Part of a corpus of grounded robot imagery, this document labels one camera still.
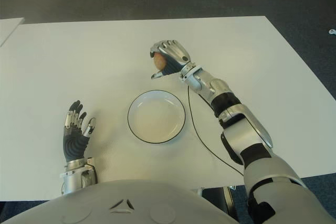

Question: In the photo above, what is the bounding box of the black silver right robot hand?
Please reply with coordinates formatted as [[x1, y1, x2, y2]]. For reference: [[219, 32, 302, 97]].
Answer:
[[149, 39, 191, 80]]

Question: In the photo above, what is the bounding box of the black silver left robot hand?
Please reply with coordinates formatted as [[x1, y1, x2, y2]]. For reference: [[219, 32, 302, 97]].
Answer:
[[62, 100, 97, 162]]

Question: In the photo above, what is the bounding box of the red yellow apple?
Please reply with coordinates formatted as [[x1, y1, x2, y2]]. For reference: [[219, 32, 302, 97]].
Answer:
[[152, 52, 166, 70]]

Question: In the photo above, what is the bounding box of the white plate with black rim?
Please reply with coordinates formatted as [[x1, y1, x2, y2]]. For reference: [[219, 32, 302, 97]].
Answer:
[[127, 90, 187, 145]]

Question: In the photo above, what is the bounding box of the grey robot torso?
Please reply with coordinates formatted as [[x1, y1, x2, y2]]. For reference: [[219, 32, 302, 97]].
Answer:
[[0, 179, 239, 224]]

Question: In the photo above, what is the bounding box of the white side table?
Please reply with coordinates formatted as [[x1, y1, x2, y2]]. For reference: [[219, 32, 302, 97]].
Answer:
[[0, 17, 25, 48]]

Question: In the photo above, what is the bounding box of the black table leg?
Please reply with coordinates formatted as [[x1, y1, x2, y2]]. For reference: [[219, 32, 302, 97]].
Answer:
[[202, 186, 238, 219]]

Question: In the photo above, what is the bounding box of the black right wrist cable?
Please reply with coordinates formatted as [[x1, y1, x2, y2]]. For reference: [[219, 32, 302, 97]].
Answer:
[[187, 83, 245, 176]]

